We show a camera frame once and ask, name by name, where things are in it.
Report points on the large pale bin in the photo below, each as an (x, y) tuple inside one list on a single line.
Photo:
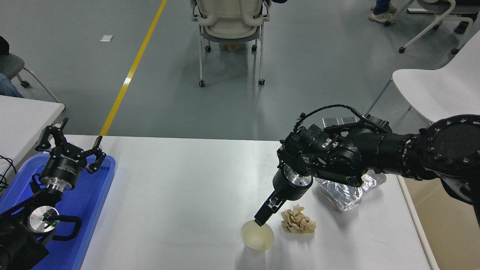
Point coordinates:
[(438, 232)]

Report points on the white side table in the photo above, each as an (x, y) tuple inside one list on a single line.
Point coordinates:
[(22, 120)]

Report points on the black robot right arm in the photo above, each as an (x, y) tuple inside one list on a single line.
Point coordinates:
[(397, 153)]

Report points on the metal floor plate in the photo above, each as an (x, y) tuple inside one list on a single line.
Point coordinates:
[(330, 120), (348, 119)]

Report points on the white frame rolling chair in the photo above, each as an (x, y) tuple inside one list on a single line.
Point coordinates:
[(228, 18), (442, 7)]

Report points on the crumpled tan paper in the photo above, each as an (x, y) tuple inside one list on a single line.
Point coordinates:
[(298, 222)]

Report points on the blue plastic tray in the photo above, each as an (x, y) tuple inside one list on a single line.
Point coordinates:
[(90, 202)]

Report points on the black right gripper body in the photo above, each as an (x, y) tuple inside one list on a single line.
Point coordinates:
[(287, 189)]

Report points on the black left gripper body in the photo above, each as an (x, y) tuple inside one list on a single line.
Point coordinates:
[(63, 165)]

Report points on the white shell chair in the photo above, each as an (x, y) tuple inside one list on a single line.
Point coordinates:
[(435, 90)]

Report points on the foil tray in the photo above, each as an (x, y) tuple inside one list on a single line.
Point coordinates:
[(345, 197)]

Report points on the grey office chair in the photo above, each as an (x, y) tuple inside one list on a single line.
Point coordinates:
[(9, 63)]

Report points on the white paper cup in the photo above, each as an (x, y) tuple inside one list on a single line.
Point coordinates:
[(257, 236)]

